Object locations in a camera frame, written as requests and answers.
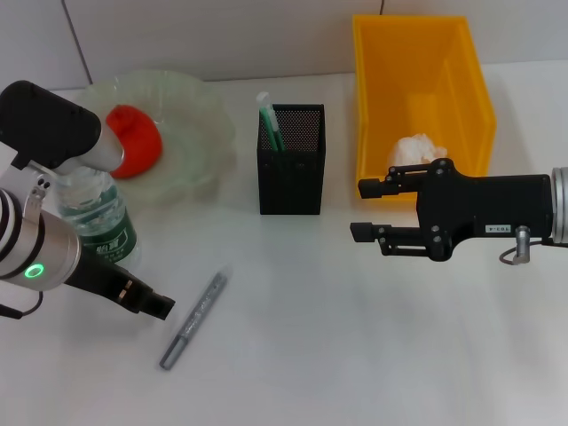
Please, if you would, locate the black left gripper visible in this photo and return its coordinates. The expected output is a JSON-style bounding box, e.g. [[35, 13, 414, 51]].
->
[[65, 251, 177, 322]]

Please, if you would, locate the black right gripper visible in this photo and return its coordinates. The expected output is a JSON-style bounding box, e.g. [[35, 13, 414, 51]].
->
[[349, 158, 555, 264]]

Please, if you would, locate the silver grey pen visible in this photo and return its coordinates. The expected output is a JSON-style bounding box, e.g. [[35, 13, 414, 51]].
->
[[159, 267, 235, 372]]

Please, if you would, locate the white paper ball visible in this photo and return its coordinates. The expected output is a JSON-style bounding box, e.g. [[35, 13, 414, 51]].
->
[[385, 132, 450, 169]]

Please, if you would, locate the clear green-label water bottle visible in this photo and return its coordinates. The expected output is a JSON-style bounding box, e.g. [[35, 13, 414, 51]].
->
[[55, 168, 143, 272]]

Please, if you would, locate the green toothbrush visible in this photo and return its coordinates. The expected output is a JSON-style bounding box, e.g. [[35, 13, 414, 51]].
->
[[256, 91, 288, 153]]

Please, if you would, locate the orange fruit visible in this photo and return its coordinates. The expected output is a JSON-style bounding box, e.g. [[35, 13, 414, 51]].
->
[[105, 104, 165, 180]]

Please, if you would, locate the black mesh pen holder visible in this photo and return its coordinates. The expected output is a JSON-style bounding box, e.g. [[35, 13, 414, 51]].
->
[[256, 103, 326, 217]]

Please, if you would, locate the pale green glass fruit plate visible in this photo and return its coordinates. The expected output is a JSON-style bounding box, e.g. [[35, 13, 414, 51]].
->
[[83, 68, 239, 208]]

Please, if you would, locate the yellow plastic bin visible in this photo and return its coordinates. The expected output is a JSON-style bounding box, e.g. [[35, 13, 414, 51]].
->
[[352, 14, 498, 204]]

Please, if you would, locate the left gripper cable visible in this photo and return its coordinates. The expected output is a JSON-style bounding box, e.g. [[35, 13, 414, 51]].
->
[[0, 290, 45, 320]]

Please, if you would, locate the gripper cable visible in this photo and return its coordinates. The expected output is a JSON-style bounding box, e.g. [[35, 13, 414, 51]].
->
[[0, 290, 45, 320], [500, 225, 556, 266]]

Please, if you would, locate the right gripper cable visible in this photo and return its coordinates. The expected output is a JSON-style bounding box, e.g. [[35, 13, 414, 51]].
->
[[500, 225, 556, 266]]

